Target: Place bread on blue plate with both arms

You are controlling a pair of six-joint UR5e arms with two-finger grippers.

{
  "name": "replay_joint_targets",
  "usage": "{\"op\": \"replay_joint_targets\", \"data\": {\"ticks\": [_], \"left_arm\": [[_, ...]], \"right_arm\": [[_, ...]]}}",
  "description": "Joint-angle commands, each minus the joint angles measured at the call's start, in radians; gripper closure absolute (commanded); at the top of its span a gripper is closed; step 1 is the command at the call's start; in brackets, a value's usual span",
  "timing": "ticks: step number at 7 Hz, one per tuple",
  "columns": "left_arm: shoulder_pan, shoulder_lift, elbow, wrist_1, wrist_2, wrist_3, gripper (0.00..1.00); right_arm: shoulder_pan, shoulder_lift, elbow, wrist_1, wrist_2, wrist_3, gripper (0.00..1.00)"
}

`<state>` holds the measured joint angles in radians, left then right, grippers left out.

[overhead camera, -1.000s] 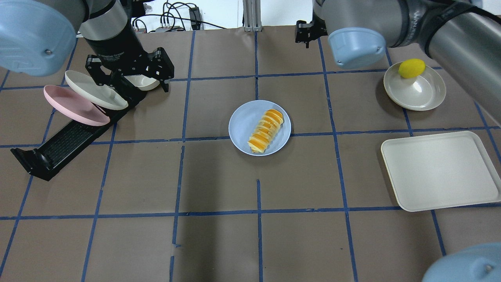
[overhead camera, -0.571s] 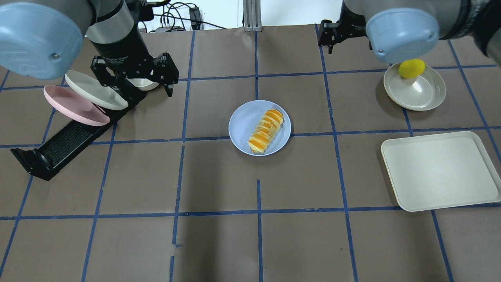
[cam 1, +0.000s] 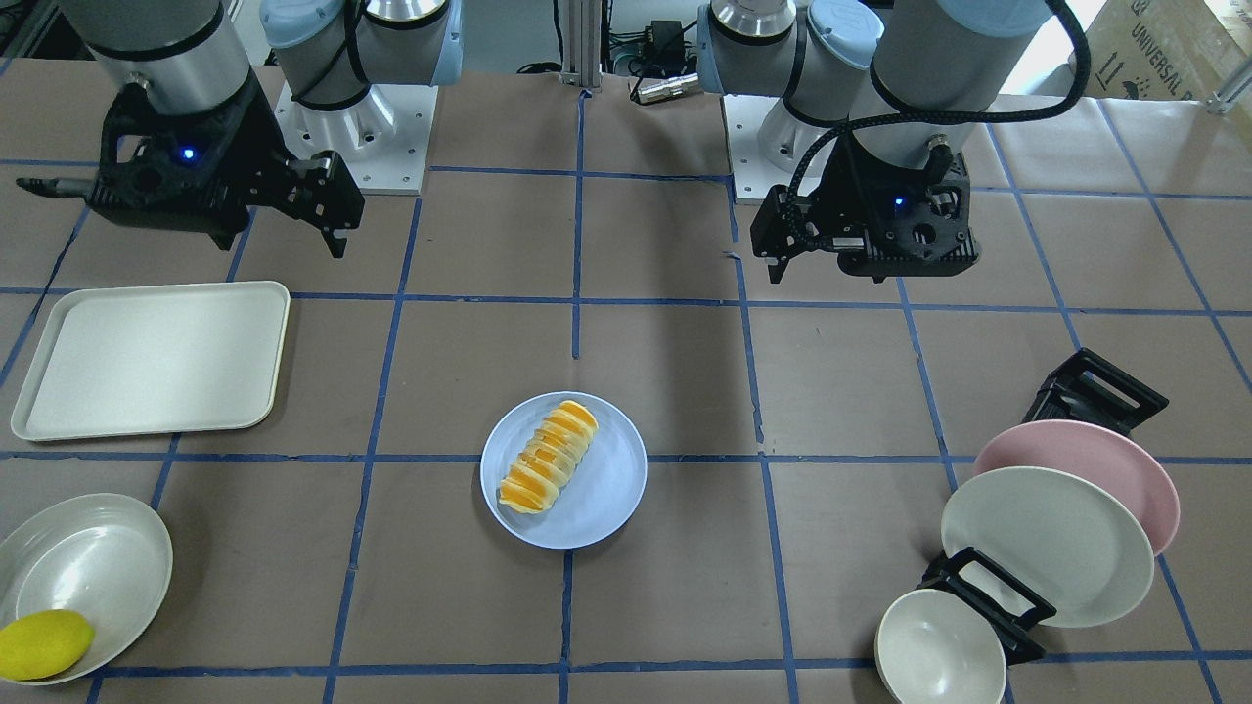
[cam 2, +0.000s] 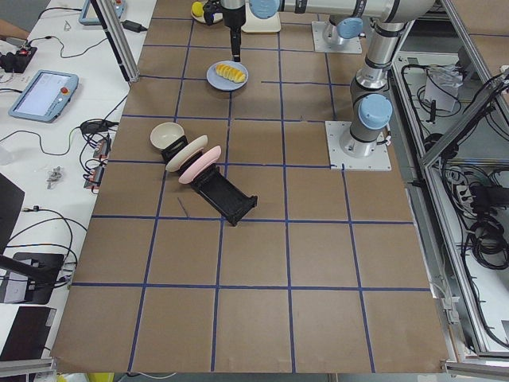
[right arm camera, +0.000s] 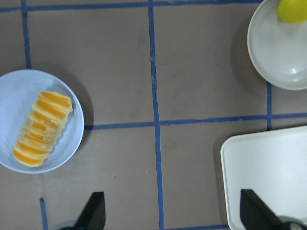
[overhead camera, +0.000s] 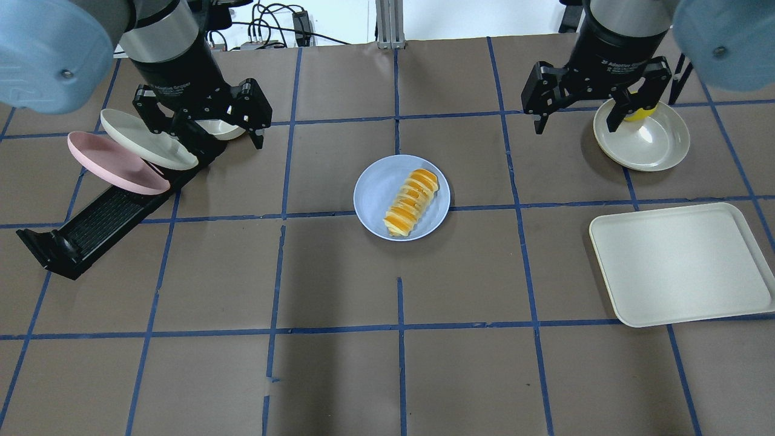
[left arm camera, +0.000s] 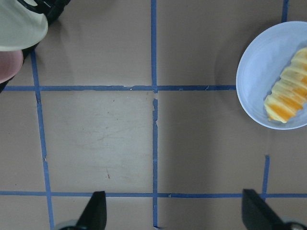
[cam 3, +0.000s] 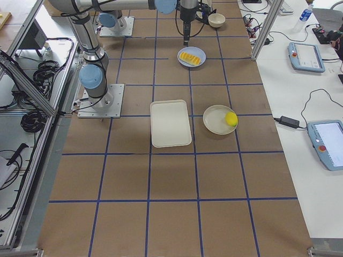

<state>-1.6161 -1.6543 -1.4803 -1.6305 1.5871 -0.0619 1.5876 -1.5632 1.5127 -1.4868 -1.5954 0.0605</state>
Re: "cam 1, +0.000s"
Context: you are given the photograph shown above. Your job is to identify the striped bread roll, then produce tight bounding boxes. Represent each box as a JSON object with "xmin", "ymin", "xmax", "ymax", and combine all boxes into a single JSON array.
[{"xmin": 497, "ymin": 400, "xmax": 598, "ymax": 515}]

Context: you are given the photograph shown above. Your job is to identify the cream bowl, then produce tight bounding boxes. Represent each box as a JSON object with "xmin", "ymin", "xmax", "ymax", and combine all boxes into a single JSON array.
[{"xmin": 873, "ymin": 589, "xmax": 1007, "ymax": 703}]

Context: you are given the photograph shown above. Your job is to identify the black plate rack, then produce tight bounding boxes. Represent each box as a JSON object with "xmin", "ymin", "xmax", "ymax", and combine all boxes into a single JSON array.
[{"xmin": 921, "ymin": 348, "xmax": 1168, "ymax": 665}]

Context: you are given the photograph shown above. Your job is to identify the black power adapter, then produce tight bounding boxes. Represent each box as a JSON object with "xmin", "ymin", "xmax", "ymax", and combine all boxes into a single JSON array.
[{"xmin": 644, "ymin": 20, "xmax": 685, "ymax": 55}]

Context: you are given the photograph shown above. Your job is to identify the pink plate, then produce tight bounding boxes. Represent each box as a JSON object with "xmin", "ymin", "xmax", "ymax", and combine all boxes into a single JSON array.
[{"xmin": 973, "ymin": 418, "xmax": 1181, "ymax": 555}]

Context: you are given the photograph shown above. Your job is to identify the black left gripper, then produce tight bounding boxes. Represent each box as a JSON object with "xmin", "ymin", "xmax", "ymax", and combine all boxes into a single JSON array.
[{"xmin": 750, "ymin": 135, "xmax": 982, "ymax": 286}]

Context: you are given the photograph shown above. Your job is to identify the yellow lemon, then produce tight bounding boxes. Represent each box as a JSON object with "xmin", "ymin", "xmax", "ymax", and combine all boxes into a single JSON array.
[{"xmin": 1, "ymin": 609, "xmax": 96, "ymax": 681}]

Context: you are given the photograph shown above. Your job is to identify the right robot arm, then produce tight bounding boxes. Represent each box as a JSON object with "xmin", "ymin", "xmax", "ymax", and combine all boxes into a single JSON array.
[{"xmin": 18, "ymin": 1, "xmax": 464, "ymax": 258}]

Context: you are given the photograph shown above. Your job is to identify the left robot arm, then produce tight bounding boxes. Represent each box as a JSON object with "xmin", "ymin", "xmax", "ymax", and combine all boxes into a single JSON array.
[{"xmin": 696, "ymin": 1, "xmax": 1093, "ymax": 284}]

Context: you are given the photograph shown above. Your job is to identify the white rectangular tray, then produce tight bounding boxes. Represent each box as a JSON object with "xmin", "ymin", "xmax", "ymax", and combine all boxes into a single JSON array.
[{"xmin": 13, "ymin": 281, "xmax": 290, "ymax": 442}]

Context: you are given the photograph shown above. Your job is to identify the aluminium frame post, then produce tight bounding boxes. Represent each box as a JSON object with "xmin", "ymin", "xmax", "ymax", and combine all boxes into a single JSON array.
[{"xmin": 558, "ymin": 1, "xmax": 608, "ymax": 94}]

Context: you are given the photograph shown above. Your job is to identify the blue plate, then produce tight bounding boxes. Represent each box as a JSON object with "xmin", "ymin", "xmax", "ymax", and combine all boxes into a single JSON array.
[{"xmin": 480, "ymin": 391, "xmax": 649, "ymax": 550}]

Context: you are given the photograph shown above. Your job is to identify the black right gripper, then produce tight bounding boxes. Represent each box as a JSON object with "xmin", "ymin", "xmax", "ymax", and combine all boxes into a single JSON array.
[{"xmin": 15, "ymin": 74, "xmax": 364, "ymax": 259}]

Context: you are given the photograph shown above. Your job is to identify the cream plate in rack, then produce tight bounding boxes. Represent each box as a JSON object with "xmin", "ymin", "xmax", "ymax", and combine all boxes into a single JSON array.
[{"xmin": 940, "ymin": 466, "xmax": 1154, "ymax": 629}]

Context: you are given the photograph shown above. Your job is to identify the cream plate with lemon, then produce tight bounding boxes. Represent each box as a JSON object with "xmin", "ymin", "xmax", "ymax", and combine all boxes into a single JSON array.
[{"xmin": 1, "ymin": 492, "xmax": 174, "ymax": 686}]

